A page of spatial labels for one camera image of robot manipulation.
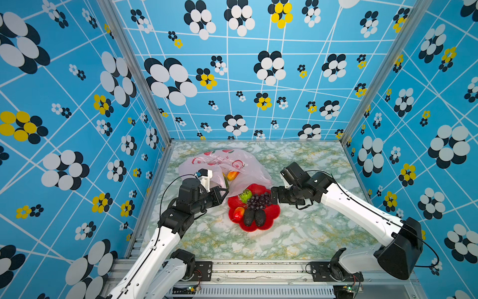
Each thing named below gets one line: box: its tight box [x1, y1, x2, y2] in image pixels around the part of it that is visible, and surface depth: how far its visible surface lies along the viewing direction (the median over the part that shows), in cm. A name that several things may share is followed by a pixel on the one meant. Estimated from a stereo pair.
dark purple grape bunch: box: [247, 192, 272, 210], surface depth 88 cm
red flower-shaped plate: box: [227, 183, 281, 232], surface depth 87 cm
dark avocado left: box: [243, 208, 256, 227], surface depth 86 cm
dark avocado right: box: [254, 208, 266, 227], surface depth 86 cm
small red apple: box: [233, 206, 245, 222], surface depth 86 cm
